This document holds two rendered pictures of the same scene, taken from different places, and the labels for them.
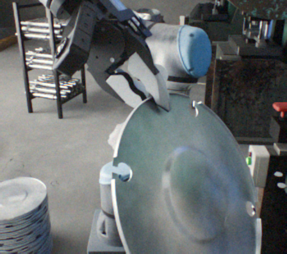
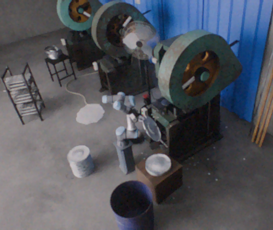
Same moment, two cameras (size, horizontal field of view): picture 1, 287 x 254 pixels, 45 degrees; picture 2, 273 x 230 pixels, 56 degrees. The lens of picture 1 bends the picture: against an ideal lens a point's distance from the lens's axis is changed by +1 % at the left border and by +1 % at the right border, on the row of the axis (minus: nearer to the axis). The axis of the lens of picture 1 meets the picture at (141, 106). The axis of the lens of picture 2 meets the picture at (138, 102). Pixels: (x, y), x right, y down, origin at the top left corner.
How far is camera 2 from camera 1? 217 cm
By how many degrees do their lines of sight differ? 29
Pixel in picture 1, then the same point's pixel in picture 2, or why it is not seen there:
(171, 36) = (128, 100)
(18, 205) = (83, 154)
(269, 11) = (122, 53)
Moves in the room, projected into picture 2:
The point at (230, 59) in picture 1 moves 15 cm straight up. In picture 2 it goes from (111, 71) to (110, 63)
